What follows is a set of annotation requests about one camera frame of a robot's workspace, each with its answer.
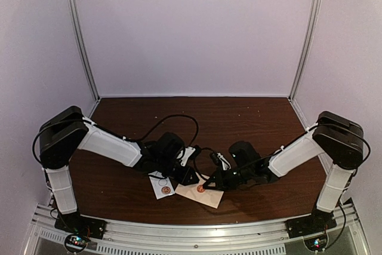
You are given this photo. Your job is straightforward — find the left black camera cable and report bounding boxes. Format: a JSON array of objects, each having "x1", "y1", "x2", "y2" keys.
[{"x1": 128, "y1": 113, "x2": 200, "y2": 148}]

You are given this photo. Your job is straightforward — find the cream envelope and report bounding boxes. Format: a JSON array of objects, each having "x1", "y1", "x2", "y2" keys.
[{"x1": 175, "y1": 179, "x2": 224, "y2": 208}]

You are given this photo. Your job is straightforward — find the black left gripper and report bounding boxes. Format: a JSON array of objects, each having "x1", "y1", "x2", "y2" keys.
[{"x1": 156, "y1": 156, "x2": 199, "y2": 187}]

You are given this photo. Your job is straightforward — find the right black camera cable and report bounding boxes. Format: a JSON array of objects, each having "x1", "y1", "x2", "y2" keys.
[{"x1": 193, "y1": 146, "x2": 215, "y2": 181}]

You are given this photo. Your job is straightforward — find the right aluminium frame post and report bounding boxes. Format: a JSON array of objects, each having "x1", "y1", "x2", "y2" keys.
[{"x1": 288, "y1": 0, "x2": 322, "y2": 102}]

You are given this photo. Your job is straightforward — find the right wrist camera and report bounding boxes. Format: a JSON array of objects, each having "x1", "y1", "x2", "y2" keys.
[{"x1": 210, "y1": 152, "x2": 231, "y2": 171}]

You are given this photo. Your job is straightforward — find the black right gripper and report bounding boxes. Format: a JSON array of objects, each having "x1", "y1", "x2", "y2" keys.
[{"x1": 203, "y1": 165, "x2": 253, "y2": 192}]

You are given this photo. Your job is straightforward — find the aluminium frame post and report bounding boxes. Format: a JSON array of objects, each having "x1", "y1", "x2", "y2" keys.
[
  {"x1": 288, "y1": 0, "x2": 322, "y2": 102},
  {"x1": 67, "y1": 0, "x2": 100, "y2": 102}
]

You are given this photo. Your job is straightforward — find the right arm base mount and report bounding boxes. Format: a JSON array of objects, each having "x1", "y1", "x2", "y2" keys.
[{"x1": 285, "y1": 208, "x2": 337, "y2": 253}]

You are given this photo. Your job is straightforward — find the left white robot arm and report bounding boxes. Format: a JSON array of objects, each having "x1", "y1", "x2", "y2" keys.
[{"x1": 32, "y1": 106, "x2": 199, "y2": 234}]

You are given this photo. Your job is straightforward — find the front aluminium rail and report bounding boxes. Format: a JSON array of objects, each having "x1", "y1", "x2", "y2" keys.
[{"x1": 21, "y1": 204, "x2": 371, "y2": 254}]

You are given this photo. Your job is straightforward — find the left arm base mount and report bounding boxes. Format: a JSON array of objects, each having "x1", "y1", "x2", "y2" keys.
[{"x1": 54, "y1": 210, "x2": 107, "y2": 254}]

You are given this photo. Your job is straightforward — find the black camera cable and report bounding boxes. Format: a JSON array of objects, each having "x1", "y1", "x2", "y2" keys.
[
  {"x1": 193, "y1": 146, "x2": 215, "y2": 181},
  {"x1": 128, "y1": 113, "x2": 200, "y2": 148}
]

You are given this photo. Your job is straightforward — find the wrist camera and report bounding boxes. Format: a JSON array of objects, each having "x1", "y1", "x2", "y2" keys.
[
  {"x1": 210, "y1": 152, "x2": 231, "y2": 171},
  {"x1": 177, "y1": 145, "x2": 201, "y2": 167}
]

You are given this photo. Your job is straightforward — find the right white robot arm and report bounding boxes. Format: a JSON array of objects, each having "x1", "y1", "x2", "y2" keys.
[{"x1": 203, "y1": 111, "x2": 370, "y2": 232}]

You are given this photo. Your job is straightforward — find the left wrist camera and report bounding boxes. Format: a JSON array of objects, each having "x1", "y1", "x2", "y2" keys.
[{"x1": 177, "y1": 145, "x2": 201, "y2": 167}]

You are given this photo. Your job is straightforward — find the left aluminium frame post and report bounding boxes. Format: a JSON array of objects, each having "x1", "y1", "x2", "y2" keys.
[{"x1": 67, "y1": 0, "x2": 100, "y2": 102}]

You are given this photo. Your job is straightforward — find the round orange seal sticker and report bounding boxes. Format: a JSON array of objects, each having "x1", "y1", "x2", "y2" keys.
[{"x1": 196, "y1": 185, "x2": 205, "y2": 193}]

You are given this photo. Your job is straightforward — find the sticker sheet with seals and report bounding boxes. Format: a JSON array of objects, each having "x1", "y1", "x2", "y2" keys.
[{"x1": 148, "y1": 171, "x2": 175, "y2": 199}]

